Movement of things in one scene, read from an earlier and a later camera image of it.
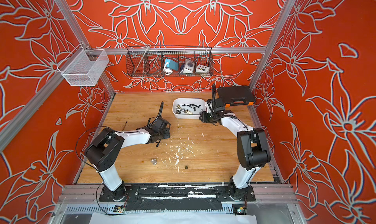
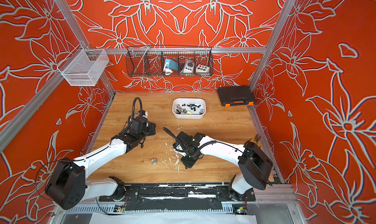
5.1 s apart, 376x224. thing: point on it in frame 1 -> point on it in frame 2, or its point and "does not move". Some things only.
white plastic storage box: [187, 108] does not move
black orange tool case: [241, 95] does not move
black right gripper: [204, 119] -> [186, 165]
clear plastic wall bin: [83, 67] does not move
